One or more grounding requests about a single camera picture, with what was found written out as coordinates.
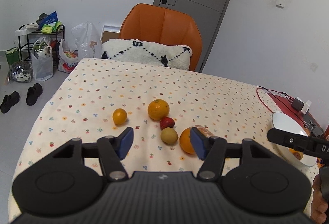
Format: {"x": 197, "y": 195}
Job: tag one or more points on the green-brown round fruit back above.
{"x": 169, "y": 136}

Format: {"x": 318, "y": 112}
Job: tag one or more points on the black slipper left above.
{"x": 9, "y": 101}

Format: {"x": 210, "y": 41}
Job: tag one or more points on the peeled citrus segment small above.
{"x": 203, "y": 130}

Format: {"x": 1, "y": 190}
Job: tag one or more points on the orange chair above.
{"x": 165, "y": 26}

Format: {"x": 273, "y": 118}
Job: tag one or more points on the red cherry tomato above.
{"x": 167, "y": 122}

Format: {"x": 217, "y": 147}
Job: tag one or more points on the black slipper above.
{"x": 9, "y": 101}
{"x": 33, "y": 94}

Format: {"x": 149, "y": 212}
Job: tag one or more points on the black box device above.
{"x": 317, "y": 131}

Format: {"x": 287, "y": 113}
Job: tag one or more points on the black slipper right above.
{"x": 33, "y": 94}

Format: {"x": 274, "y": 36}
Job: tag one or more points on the mandarin orange front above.
{"x": 185, "y": 142}

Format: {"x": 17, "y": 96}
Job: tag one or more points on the person's right hand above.
{"x": 318, "y": 206}

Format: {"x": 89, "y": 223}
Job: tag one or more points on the clear plastic bag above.
{"x": 87, "y": 40}

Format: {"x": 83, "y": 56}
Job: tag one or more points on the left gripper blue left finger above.
{"x": 111, "y": 151}

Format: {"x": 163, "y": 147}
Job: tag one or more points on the mandarin orange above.
{"x": 158, "y": 109}
{"x": 185, "y": 142}

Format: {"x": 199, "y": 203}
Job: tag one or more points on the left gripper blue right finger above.
{"x": 211, "y": 150}

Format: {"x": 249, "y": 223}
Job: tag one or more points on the white black fluffy pillow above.
{"x": 136, "y": 51}

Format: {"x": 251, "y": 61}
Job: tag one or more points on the white wall switch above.
{"x": 280, "y": 3}

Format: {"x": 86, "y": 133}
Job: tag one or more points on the white power strip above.
{"x": 306, "y": 106}

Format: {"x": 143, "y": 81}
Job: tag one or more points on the floral tablecloth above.
{"x": 103, "y": 97}

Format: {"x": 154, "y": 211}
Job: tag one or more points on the green paper bag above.
{"x": 12, "y": 56}

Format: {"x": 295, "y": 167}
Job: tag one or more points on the white plastic bag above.
{"x": 42, "y": 60}

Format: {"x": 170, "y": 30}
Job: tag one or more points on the mandarin orange back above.
{"x": 158, "y": 109}

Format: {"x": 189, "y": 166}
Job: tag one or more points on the dark power adapter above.
{"x": 297, "y": 104}

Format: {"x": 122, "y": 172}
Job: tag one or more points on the red printed plastic bag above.
{"x": 68, "y": 57}

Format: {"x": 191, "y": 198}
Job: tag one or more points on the red orange cat mat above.
{"x": 293, "y": 109}

